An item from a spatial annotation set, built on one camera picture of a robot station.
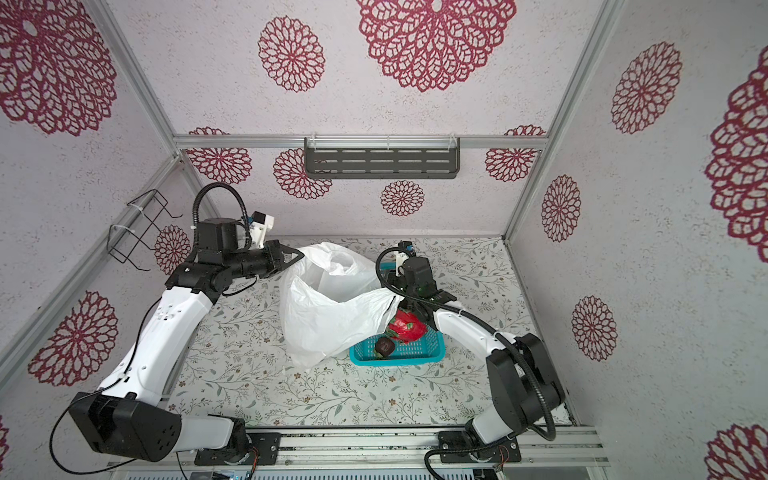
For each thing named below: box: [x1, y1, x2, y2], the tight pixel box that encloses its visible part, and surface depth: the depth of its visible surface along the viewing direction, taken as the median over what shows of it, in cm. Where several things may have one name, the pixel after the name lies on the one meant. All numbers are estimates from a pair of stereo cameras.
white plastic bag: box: [279, 242, 403, 368], surface depth 72 cm
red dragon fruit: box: [387, 309, 428, 344], surface depth 89 cm
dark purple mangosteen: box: [374, 337, 395, 359], surface depth 89 cm
